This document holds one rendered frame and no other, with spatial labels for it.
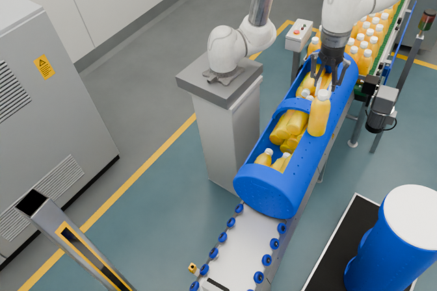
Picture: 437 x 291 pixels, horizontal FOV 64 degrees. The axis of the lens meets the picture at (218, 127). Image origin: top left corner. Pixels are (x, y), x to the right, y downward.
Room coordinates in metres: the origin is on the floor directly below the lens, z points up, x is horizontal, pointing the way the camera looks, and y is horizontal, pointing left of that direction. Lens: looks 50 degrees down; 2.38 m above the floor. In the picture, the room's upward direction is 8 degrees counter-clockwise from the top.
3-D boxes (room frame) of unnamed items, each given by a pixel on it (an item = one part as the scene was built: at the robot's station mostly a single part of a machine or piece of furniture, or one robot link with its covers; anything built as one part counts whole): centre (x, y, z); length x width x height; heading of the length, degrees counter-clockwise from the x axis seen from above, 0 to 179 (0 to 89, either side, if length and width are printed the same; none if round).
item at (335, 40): (0.88, -0.40, 1.71); 0.09 x 0.09 x 0.06
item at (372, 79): (1.37, -0.88, 0.95); 0.10 x 0.07 x 0.10; 54
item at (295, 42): (1.79, -0.58, 1.05); 0.20 x 0.10 x 0.10; 144
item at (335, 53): (0.88, -0.40, 1.63); 0.08 x 0.07 x 0.09; 54
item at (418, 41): (1.55, -1.21, 0.55); 0.04 x 0.04 x 1.10; 54
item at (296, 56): (1.79, -0.58, 0.50); 0.04 x 0.04 x 1.00; 54
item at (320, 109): (0.88, -0.40, 1.34); 0.07 x 0.07 x 0.19
